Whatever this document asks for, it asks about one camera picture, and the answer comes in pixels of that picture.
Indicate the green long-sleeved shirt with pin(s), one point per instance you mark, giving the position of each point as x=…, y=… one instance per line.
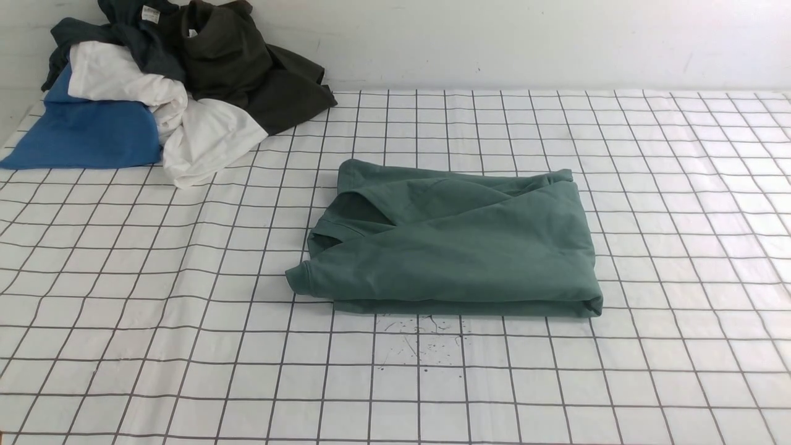
x=406, y=241

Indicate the white shirt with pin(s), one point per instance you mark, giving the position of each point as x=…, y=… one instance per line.
x=198, y=137

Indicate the dark olive shirt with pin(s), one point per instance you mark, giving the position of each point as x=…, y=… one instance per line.
x=226, y=58

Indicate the dark teal shirt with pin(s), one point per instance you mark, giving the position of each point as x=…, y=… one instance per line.
x=134, y=25

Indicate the blue shirt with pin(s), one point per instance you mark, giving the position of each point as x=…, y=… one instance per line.
x=77, y=133

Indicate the white grid tablecloth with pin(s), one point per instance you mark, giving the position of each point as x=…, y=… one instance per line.
x=134, y=312

